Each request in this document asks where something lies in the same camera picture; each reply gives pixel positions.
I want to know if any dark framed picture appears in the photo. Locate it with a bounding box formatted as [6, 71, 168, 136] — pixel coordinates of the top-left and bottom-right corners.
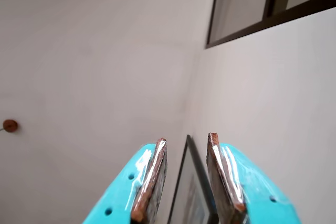
[167, 134, 220, 224]

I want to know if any dark window frame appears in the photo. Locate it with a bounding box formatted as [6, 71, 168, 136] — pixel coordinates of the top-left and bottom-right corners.
[205, 0, 336, 49]

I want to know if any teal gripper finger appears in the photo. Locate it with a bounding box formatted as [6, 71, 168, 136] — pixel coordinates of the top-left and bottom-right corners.
[82, 137, 169, 224]
[206, 132, 303, 224]

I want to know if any round brown wall knob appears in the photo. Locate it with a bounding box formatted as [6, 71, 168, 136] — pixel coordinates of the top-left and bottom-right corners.
[0, 119, 19, 133]

